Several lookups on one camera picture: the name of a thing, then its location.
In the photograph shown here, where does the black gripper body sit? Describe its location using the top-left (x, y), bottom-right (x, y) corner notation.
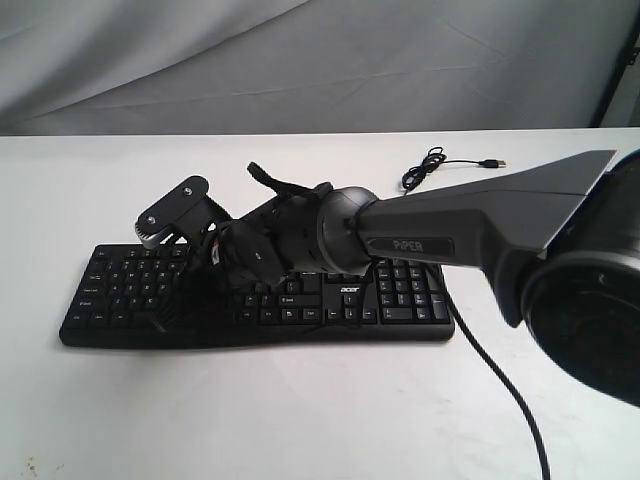
top-left (187, 197), bottom-right (291, 300)

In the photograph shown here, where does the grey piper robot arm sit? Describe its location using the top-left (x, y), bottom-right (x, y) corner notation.
top-left (135, 150), bottom-right (639, 405)

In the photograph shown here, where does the black acer keyboard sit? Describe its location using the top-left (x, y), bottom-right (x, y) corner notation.
top-left (59, 244), bottom-right (454, 350)

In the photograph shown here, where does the white backdrop cloth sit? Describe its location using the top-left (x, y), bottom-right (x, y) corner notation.
top-left (1, 1), bottom-right (639, 135)

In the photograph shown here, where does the black tripod stand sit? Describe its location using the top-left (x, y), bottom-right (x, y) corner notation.
top-left (588, 8), bottom-right (639, 128)

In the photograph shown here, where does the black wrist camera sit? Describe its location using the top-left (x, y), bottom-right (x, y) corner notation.
top-left (134, 175), bottom-right (232, 250)

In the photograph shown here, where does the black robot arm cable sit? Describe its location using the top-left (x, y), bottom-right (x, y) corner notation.
top-left (439, 264), bottom-right (556, 480)

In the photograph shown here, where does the black usb keyboard cable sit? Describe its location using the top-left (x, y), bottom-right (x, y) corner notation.
top-left (396, 146), bottom-right (507, 196)

